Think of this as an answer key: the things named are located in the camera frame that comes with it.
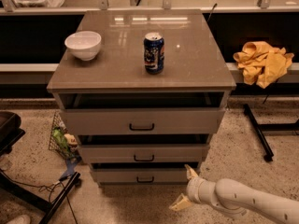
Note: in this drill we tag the grey drawer cabinet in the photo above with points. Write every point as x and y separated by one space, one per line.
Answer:
194 76

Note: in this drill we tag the yellow crumpled cloth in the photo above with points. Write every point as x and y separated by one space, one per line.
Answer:
262 64

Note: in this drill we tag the grey bottom drawer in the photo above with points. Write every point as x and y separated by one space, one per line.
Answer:
140 176

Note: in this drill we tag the green bag in basket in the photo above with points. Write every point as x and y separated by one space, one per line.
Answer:
60 140

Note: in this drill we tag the white ceramic bowl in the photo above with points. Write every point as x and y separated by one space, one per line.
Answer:
84 45

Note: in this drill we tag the blue soda can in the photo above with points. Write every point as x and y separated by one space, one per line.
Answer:
154 53

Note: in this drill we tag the wire mesh basket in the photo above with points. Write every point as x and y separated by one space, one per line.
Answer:
71 140

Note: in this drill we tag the white shoe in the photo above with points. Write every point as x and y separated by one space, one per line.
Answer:
22 219

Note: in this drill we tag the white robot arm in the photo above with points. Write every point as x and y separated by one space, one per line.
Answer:
235 200

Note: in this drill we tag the black stand leg right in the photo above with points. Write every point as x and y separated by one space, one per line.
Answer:
274 127

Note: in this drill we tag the grey top drawer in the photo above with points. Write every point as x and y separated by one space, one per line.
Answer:
142 121

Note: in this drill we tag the black chair seat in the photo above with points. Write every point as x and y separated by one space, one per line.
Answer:
10 131

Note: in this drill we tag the grey middle drawer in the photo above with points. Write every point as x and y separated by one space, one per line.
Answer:
142 153

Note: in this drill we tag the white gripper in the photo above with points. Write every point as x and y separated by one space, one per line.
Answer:
193 188

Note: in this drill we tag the grey drawer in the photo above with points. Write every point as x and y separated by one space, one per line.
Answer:
140 176
142 121
142 153

